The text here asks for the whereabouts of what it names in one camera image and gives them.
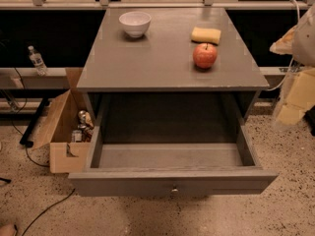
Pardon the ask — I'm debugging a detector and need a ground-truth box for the grey open top drawer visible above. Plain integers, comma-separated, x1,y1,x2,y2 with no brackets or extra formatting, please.
68,91,280,198

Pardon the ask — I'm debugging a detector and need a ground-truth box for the clear plastic water bottle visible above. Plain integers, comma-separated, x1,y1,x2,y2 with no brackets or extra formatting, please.
28,45,47,76

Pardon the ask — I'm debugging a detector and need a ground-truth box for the grey cabinet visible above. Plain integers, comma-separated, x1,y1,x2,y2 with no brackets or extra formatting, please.
78,8,268,144

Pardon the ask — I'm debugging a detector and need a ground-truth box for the grey low shelf right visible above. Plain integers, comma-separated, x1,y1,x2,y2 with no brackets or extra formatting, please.
260,66,301,90

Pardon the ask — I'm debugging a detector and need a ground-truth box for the black floor cable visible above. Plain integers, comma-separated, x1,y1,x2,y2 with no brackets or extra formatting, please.
0,41,77,236

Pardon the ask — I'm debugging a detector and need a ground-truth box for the red apple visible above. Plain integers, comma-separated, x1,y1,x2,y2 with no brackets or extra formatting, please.
193,43,218,69

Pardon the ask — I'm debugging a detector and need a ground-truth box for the white cable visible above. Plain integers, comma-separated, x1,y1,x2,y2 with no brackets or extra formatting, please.
266,0,302,92

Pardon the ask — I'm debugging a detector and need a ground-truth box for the grey low shelf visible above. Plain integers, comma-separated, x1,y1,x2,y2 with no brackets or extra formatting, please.
0,68,83,89
260,66,301,90

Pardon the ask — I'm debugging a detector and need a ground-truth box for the metal can in box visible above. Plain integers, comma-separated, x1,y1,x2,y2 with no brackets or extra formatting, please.
71,130,83,143

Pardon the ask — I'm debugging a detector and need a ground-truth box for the white ceramic bowl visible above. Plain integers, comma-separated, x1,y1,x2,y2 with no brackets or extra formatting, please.
119,11,152,38

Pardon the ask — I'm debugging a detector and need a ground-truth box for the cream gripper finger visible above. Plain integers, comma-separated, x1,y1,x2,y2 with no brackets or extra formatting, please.
270,27,296,55
275,68,315,126

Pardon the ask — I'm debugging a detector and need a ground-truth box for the yellow sponge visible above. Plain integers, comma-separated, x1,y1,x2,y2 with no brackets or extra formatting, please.
191,27,221,44

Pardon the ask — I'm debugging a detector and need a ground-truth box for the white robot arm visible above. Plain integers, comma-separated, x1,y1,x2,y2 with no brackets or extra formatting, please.
270,5,315,128

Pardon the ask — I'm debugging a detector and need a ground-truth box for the cardboard box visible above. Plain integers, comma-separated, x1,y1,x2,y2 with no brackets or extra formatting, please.
31,67,95,175

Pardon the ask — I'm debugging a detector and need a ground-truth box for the grey low shelf left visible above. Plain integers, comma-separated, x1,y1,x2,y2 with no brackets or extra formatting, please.
0,68,83,89

